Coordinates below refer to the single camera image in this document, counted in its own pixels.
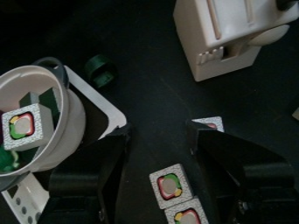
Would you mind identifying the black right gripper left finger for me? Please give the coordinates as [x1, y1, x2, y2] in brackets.
[37, 123, 132, 224]

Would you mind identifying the white toy cooking pot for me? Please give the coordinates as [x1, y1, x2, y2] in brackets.
[0, 56, 88, 193]

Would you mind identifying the dark green sushi piece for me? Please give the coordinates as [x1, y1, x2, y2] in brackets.
[18, 87, 61, 123]

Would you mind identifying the green toy vegetable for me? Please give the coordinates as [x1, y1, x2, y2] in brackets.
[0, 143, 21, 173]

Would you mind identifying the white toy toaster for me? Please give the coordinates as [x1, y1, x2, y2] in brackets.
[172, 0, 299, 82]

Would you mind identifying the dark green toy seaweed roll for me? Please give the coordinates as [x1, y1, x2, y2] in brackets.
[84, 53, 117, 89]

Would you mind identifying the white toy stove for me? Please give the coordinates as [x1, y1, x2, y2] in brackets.
[0, 65, 128, 224]

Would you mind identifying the white sushi piece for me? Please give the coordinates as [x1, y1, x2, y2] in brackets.
[1, 102, 55, 151]
[190, 115, 225, 133]
[162, 197, 210, 224]
[148, 163, 194, 210]

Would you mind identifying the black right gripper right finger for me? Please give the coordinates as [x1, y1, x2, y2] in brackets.
[186, 120, 299, 224]

